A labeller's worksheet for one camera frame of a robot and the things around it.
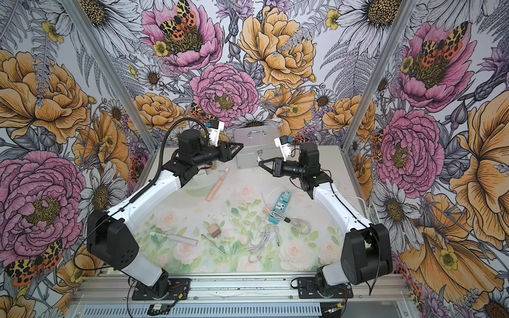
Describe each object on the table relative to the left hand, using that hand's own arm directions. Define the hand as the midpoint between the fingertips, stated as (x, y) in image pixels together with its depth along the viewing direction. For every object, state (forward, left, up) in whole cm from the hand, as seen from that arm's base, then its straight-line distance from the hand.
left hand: (240, 150), depth 77 cm
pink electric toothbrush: (+5, +14, -31) cm, 35 cm away
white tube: (-22, +28, -33) cm, 48 cm away
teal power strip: (-9, -17, -29) cm, 35 cm away
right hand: (-6, -7, -3) cm, 10 cm away
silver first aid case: (+23, -7, -19) cm, 30 cm away
